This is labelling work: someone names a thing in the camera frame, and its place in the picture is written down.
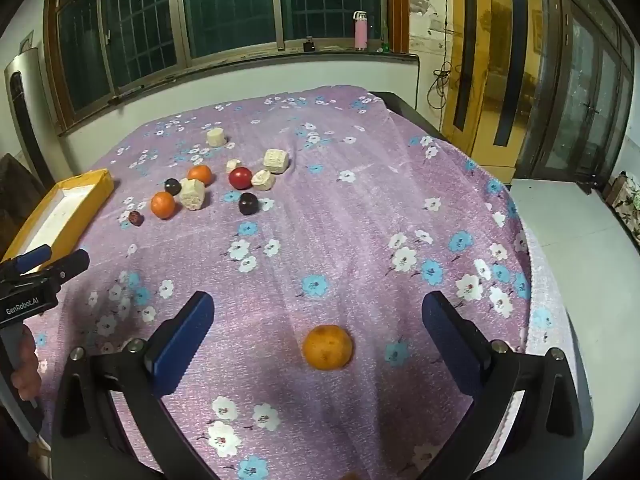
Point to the floral cushion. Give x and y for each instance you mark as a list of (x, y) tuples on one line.
[(625, 205)]

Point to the orange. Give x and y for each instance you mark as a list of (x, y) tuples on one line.
[(327, 347), (201, 175), (163, 205)]

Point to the dark purple plum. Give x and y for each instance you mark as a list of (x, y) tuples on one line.
[(248, 204), (172, 186)]

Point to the large beige pastry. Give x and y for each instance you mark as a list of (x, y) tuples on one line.
[(192, 195)]

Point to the yellow cardboard box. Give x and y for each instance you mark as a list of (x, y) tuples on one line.
[(95, 190)]

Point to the small red jujube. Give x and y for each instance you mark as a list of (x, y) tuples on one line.
[(136, 218)]

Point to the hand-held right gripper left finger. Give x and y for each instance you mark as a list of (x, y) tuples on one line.
[(185, 340)]

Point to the small black box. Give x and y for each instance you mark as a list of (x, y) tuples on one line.
[(309, 45)]

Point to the golden door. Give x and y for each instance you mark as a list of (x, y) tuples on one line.
[(487, 60)]

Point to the dark wooden chair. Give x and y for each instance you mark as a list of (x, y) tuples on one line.
[(15, 185)]

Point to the purple floral blanket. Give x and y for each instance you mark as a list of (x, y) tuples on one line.
[(350, 240)]

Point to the pink water bottle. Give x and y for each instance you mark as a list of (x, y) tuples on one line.
[(361, 32)]

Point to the person's left hand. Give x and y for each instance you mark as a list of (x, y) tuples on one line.
[(26, 367)]

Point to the beige round pastry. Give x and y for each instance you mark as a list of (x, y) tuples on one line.
[(217, 137)]

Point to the red apple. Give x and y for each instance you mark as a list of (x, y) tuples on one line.
[(240, 178)]

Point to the standing air conditioner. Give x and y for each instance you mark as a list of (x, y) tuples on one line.
[(25, 110)]

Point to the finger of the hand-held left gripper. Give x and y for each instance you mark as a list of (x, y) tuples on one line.
[(70, 265), (30, 259)]

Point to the beige embossed pastry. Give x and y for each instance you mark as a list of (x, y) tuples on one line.
[(275, 160)]

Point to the glass double door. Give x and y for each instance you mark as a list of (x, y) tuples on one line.
[(585, 100)]

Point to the small beige pastry piece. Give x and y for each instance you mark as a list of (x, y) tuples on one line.
[(233, 165)]

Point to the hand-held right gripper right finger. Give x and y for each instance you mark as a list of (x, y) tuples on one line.
[(445, 335)]

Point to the green bottle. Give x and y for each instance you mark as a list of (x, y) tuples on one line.
[(385, 42)]

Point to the wooden framed window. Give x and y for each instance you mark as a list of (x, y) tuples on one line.
[(225, 5)]

